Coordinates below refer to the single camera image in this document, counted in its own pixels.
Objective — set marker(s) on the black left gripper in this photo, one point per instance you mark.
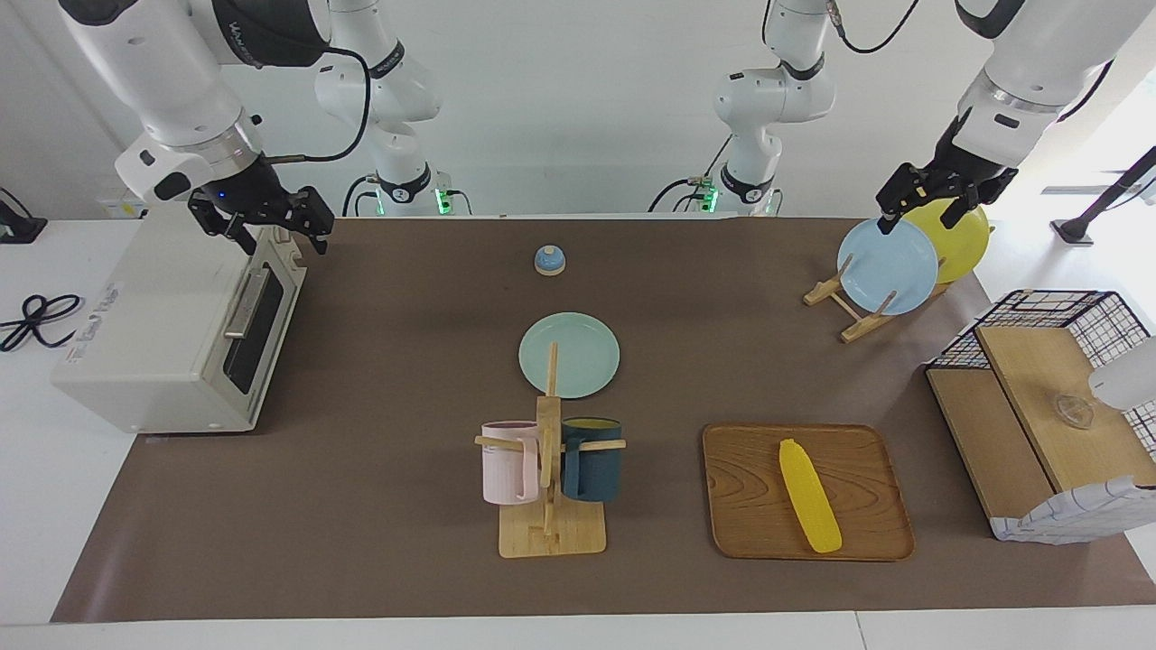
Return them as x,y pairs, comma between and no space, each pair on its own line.
953,176

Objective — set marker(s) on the brown table mat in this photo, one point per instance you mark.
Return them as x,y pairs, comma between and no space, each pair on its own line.
361,542

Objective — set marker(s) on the white wall socket strip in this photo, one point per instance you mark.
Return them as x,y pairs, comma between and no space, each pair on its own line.
122,206

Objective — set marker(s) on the wooden side shelf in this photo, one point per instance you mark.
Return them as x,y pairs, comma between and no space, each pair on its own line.
1084,519

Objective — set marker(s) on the light blue plate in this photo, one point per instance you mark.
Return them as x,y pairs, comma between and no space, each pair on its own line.
890,271

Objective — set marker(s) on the wooden mug rack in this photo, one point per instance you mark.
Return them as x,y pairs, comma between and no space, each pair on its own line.
551,537

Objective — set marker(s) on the white rounded blurry object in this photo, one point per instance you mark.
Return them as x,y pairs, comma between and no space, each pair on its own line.
1124,379

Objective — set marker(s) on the dark teal mug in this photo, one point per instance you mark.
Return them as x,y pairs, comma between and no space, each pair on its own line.
596,469

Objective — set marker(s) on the small blue call bell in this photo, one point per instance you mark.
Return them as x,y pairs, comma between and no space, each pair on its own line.
549,262

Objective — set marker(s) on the beige toaster oven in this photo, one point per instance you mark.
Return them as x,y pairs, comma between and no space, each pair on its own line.
153,325

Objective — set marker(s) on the black tripod stand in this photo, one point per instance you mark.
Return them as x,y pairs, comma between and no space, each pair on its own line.
1106,199

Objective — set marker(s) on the yellow plate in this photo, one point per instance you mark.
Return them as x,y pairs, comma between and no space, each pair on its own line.
962,248

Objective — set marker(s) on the yellow corn cob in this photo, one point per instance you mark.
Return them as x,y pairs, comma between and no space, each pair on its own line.
808,496

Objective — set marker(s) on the black device with base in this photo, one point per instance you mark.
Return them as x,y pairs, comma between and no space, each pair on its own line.
18,226

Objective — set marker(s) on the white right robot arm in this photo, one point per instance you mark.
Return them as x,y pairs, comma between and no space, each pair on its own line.
163,72

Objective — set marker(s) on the wooden plate rack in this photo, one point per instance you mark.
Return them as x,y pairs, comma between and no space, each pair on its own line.
858,329

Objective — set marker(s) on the small clear glass item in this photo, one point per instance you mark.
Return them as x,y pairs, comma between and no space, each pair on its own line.
1073,411

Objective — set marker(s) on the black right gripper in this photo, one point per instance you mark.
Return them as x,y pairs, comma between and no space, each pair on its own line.
253,194

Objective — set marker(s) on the toaster oven glass door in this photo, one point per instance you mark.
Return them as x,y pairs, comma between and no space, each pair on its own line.
271,316

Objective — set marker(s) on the mint green plate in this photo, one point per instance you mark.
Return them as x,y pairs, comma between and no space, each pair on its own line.
587,361

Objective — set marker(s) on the wooden serving tray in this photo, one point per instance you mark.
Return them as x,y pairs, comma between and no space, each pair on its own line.
750,496

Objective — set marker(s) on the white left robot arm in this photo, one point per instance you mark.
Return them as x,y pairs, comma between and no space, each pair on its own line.
1020,54

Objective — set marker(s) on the pink mug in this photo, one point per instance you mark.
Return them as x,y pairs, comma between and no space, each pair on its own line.
501,469

